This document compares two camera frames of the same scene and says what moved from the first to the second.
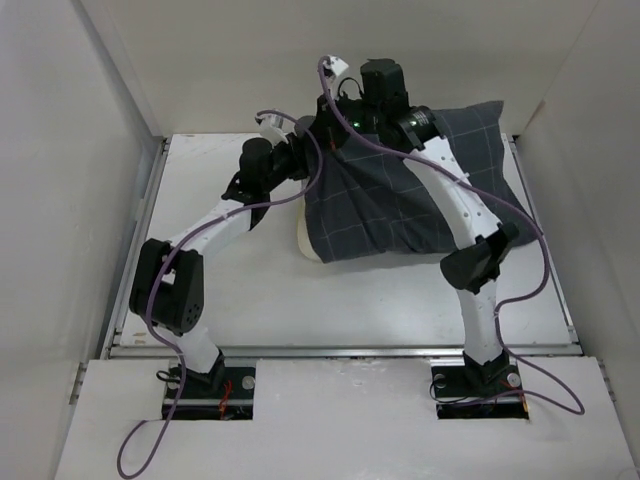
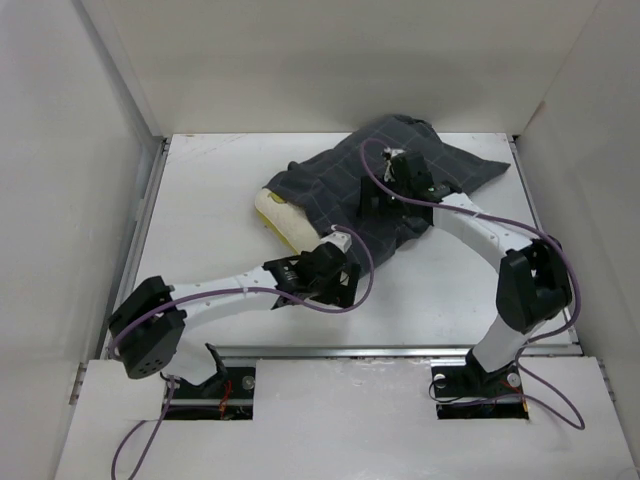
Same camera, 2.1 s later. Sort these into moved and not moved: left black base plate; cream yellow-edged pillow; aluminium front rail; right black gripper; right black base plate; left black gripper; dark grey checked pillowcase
Moved: cream yellow-edged pillow; left black gripper; dark grey checked pillowcase; right black gripper
Not moved: aluminium front rail; left black base plate; right black base plate
